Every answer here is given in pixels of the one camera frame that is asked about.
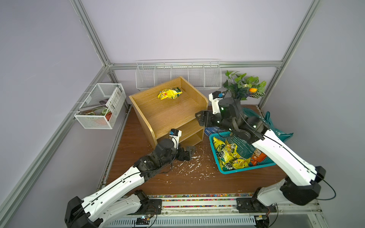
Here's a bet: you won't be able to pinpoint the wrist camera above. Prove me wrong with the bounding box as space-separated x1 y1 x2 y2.
209 91 224 115
169 129 182 149

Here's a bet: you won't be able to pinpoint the large green fertilizer bag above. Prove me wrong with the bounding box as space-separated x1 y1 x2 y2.
225 107 273 159

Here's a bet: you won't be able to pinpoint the teal plastic basket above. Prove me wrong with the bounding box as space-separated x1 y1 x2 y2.
209 132 275 174

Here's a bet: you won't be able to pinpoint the white wire side basket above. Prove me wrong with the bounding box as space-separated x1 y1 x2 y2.
74 83 126 130

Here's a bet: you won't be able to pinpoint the yellow green bag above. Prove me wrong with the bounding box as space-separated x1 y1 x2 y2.
213 137 226 152
217 143 237 164

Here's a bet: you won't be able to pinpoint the yellow bag top back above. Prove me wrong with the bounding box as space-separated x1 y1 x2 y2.
157 87 183 100

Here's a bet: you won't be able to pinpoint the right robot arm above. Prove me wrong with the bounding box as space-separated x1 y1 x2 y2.
195 97 326 213

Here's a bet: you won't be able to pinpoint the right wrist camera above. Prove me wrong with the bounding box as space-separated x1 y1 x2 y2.
209 91 224 115

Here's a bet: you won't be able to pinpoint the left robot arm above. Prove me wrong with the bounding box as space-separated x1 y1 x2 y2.
64 139 196 228

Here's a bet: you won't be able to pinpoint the items in side basket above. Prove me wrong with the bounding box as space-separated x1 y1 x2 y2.
78 99 112 121

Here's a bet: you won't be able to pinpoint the artificial green plant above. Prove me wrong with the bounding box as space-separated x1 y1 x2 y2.
223 71 267 101

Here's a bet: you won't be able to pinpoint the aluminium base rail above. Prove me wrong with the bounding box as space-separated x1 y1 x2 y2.
76 193 324 228

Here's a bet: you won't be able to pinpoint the wooden two-tier shelf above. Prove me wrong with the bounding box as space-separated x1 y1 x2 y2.
129 77 208 148

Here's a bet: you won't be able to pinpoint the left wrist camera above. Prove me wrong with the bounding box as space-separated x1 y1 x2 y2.
169 129 182 149

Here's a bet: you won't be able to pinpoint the white wire wall rack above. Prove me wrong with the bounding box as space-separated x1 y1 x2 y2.
136 59 222 90

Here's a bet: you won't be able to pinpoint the blue dotted work gloves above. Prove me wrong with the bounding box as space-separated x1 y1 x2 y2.
204 127 226 137

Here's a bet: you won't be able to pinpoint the green orange fertilizer bag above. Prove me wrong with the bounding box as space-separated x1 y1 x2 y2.
251 111 293 166

